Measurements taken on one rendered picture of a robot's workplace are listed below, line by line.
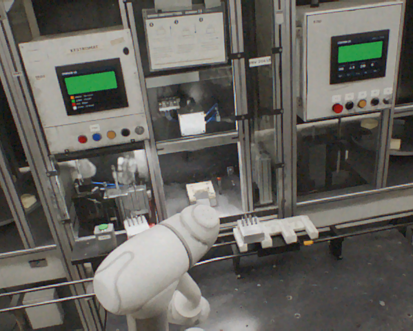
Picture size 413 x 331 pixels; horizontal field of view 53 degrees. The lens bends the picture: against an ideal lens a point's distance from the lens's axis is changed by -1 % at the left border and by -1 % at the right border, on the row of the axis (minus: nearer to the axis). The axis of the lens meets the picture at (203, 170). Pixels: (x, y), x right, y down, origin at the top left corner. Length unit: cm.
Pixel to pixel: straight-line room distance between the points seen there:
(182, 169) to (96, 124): 74
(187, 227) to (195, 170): 144
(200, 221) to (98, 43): 96
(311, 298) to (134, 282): 118
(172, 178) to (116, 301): 155
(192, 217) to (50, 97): 99
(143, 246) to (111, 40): 98
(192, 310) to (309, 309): 61
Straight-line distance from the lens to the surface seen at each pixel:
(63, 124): 180
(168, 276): 92
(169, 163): 233
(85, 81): 170
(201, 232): 94
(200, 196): 217
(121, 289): 88
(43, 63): 174
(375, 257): 219
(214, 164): 237
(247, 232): 189
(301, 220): 206
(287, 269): 207
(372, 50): 192
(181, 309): 148
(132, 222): 188
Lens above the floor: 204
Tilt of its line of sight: 27 degrees down
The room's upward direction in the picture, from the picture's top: 7 degrees counter-clockwise
